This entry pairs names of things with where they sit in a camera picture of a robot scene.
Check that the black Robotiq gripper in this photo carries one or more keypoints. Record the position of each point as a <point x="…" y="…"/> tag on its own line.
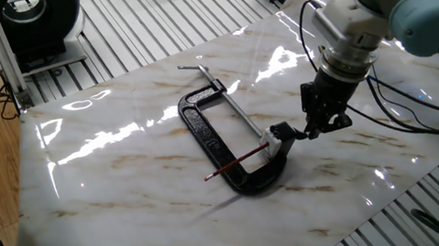
<point x="334" y="95"/>

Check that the black and white pencil sharpener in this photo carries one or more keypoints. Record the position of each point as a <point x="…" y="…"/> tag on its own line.
<point x="283" y="133"/>

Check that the red pencil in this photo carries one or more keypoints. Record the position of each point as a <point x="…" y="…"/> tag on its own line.
<point x="236" y="162"/>

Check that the black C-clamp with steel screw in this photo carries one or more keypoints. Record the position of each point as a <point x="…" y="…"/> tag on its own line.
<point x="212" y="145"/>

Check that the silver grey UR5 robot arm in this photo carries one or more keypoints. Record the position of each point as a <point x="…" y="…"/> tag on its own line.
<point x="429" y="24"/>

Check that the white marble pattern sheet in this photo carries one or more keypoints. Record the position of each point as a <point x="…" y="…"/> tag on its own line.
<point x="131" y="196"/>

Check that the white wrist mounting bracket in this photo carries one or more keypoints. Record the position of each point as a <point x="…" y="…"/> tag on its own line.
<point x="349" y="23"/>

